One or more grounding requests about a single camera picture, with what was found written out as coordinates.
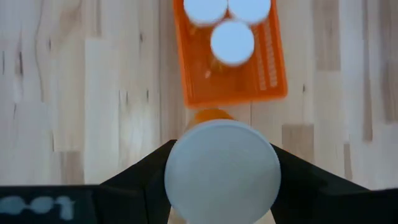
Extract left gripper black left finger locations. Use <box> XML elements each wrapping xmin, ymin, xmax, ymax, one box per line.
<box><xmin>98</xmin><ymin>139</ymin><xmax>177</xmax><ymax>224</ymax></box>

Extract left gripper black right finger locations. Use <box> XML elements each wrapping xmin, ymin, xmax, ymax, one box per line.
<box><xmin>269</xmin><ymin>142</ymin><xmax>398</xmax><ymax>224</ymax></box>

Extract amber pill bottle white lid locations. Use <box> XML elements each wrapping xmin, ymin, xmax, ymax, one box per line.
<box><xmin>228</xmin><ymin>0</ymin><xmax>272</xmax><ymax>26</ymax></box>
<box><xmin>164</xmin><ymin>108</ymin><xmax>282</xmax><ymax>224</ymax></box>
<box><xmin>210</xmin><ymin>20</ymin><xmax>256</xmax><ymax>67</ymax></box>
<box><xmin>183</xmin><ymin>0</ymin><xmax>229</xmax><ymax>27</ymax></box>

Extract orange plastic slotted basket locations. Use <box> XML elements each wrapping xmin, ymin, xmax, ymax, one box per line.
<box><xmin>172</xmin><ymin>0</ymin><xmax>289</xmax><ymax>110</ymax></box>

